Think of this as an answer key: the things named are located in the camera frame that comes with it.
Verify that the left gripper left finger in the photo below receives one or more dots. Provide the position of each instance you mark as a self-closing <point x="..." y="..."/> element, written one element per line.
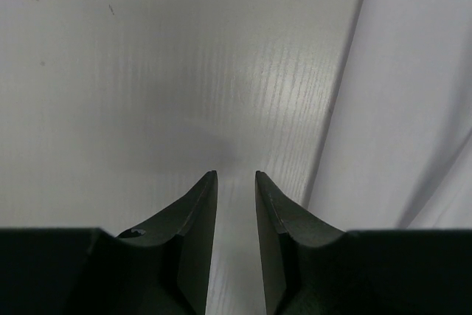
<point x="160" y="266"/>

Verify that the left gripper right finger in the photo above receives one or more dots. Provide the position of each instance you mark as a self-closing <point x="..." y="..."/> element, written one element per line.
<point x="311" y="267"/>

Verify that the white t shirt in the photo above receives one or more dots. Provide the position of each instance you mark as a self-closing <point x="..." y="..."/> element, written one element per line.
<point x="398" y="149"/>

